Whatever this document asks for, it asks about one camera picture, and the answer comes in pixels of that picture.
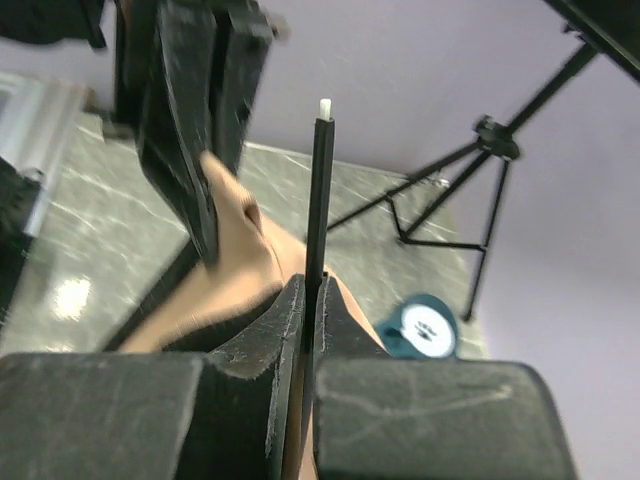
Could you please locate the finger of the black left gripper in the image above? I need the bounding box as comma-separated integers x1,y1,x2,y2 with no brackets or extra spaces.
138,1,219,265
212,4,277,174

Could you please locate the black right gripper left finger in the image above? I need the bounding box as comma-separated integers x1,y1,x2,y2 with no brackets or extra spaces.
1,276,305,479

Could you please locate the teal double pet bowl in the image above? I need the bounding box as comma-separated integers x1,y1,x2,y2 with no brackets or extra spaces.
375,293,459,360

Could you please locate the black music stand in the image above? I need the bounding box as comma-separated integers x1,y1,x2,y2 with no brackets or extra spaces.
324,0,640,322

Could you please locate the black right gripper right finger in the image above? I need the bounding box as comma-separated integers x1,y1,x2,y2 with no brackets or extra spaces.
312,277,578,479

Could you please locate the tan black pet tent fabric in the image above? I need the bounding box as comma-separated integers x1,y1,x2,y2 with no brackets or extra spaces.
102,149,389,480

